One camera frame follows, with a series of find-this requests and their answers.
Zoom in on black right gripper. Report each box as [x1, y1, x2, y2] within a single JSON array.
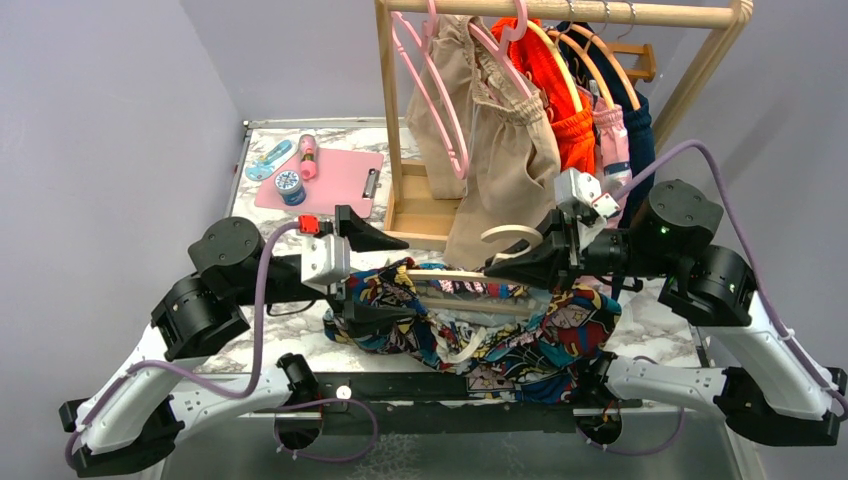
[[483, 207, 674, 295]]

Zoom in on cream plastic hanger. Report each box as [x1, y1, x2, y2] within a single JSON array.
[[407, 224, 543, 318]]

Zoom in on comic print shorts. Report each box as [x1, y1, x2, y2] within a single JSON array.
[[322, 257, 622, 404]]

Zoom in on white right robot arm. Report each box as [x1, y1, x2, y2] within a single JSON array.
[[484, 180, 847, 447]]

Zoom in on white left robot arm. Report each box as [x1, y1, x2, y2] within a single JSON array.
[[59, 205, 406, 479]]

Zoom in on pink patterned shorts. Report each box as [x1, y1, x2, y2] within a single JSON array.
[[590, 93, 632, 193]]

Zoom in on orange shorts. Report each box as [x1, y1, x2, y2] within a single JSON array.
[[508, 28, 595, 175]]

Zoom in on beige shorts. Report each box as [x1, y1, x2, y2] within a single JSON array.
[[406, 15, 560, 269]]

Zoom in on navy shorts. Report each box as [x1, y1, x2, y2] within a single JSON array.
[[556, 21, 657, 230]]

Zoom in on pink hanger with shorts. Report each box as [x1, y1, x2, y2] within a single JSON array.
[[468, 0, 533, 99]]

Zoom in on wooden hanger front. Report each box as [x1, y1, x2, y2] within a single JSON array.
[[527, 19, 583, 113]]

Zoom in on wooden hanger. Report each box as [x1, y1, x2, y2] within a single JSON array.
[[579, 1, 641, 110], [527, 19, 583, 113]]

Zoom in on wooden hanger back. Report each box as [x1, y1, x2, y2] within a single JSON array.
[[579, 1, 641, 110]]

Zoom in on pink plastic hanger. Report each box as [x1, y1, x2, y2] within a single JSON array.
[[389, 0, 472, 180]]

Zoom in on wooden clothes rack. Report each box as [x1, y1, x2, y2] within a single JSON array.
[[374, 1, 754, 251]]

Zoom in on pink clipboard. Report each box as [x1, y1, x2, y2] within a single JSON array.
[[254, 147, 384, 219]]

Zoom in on blue lidded jar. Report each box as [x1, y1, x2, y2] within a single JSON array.
[[274, 170, 307, 206]]

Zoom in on pink glue stick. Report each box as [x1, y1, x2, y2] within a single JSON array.
[[299, 134, 318, 181]]

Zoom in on light blue flat case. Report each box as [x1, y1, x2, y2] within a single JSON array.
[[244, 139, 295, 182]]

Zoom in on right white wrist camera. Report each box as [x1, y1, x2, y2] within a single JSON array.
[[554, 168, 621, 228]]

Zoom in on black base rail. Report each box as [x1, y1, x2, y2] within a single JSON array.
[[275, 372, 642, 438]]

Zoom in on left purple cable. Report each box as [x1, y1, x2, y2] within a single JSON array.
[[64, 221, 380, 468]]

